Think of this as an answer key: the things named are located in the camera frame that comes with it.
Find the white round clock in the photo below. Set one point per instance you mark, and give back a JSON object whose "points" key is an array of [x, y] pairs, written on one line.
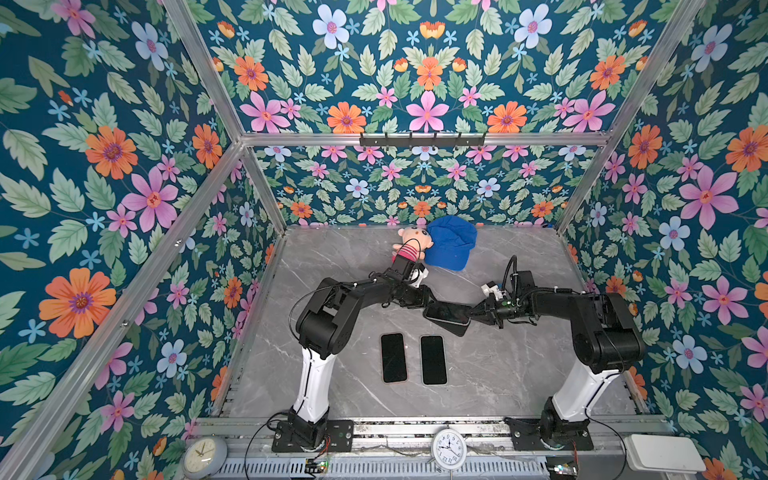
{"points": [[449, 449]]}

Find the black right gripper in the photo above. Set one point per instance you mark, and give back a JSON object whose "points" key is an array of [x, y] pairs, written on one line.
{"points": [[489, 315]]}

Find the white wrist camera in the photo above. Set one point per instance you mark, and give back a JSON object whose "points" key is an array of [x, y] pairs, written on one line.
{"points": [[493, 290], [418, 275]]}

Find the pink plush pig toy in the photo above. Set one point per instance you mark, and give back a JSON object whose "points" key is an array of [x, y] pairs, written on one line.
{"points": [[414, 242]]}

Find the blue baseball cap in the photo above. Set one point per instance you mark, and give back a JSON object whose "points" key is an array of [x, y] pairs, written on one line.
{"points": [[453, 240]]}

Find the purple-edged smartphone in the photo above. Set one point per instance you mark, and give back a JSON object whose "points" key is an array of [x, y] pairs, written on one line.
{"points": [[394, 364]]}

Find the white box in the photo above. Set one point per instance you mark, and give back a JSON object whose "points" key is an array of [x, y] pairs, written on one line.
{"points": [[663, 454]]}

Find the beige round clock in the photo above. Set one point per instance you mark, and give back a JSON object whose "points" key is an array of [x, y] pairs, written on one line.
{"points": [[204, 457]]}

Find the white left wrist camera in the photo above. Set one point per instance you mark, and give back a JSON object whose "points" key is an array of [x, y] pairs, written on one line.
{"points": [[418, 275]]}

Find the black phone case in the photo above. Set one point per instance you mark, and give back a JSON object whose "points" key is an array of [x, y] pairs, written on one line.
{"points": [[457, 328]]}

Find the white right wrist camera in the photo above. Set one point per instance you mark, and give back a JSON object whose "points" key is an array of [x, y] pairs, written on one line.
{"points": [[493, 290]]}

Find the silver-edged black smartphone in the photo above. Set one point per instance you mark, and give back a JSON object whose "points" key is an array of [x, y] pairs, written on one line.
{"points": [[446, 312]]}

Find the black hook rail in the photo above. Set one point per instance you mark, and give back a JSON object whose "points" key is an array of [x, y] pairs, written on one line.
{"points": [[408, 140]]}

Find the blue-edged smartphone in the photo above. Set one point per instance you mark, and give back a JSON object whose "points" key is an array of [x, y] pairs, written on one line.
{"points": [[433, 360]]}

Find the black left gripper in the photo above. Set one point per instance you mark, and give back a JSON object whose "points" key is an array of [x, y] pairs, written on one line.
{"points": [[423, 298]]}

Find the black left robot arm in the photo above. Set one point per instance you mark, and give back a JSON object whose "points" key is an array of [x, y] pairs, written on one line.
{"points": [[324, 328]]}

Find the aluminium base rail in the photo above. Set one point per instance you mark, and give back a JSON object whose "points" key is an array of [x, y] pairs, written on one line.
{"points": [[484, 435]]}

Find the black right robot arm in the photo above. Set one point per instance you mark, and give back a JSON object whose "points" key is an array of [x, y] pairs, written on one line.
{"points": [[604, 337]]}

